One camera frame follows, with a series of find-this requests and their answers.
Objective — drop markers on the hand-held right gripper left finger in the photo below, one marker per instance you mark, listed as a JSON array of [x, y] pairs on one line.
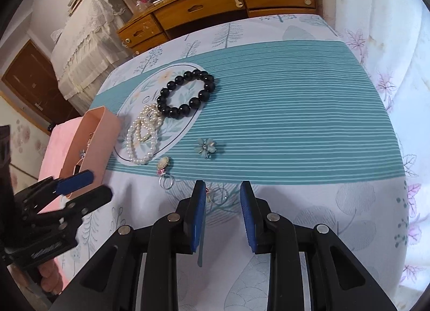
[[198, 220]]

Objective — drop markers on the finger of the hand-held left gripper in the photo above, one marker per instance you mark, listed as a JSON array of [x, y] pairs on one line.
[[75, 180], [90, 197]]

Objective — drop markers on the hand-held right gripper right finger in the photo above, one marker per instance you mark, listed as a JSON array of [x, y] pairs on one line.
[[247, 220]]

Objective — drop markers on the pink rectangular box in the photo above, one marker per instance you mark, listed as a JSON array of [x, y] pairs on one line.
[[100, 136]]

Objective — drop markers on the person's left hand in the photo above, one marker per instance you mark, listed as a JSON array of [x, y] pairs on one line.
[[50, 277]]

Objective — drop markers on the small earring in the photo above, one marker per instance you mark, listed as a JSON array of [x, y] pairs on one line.
[[81, 154]]

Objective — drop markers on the pink box lid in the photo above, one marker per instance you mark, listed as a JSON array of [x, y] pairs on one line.
[[57, 150]]

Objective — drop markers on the teal flower brooch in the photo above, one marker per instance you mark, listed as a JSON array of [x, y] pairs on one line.
[[205, 147]]

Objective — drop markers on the brown wooden door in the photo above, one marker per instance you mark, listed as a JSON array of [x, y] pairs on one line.
[[30, 79]]

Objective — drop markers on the teal striped bed sheet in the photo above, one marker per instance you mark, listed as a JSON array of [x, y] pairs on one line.
[[285, 113]]

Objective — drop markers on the white lace cloth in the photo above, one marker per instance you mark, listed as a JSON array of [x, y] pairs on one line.
[[87, 45]]

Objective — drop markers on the wooden desk with drawers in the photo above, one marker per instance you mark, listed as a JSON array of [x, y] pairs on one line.
[[201, 9]]

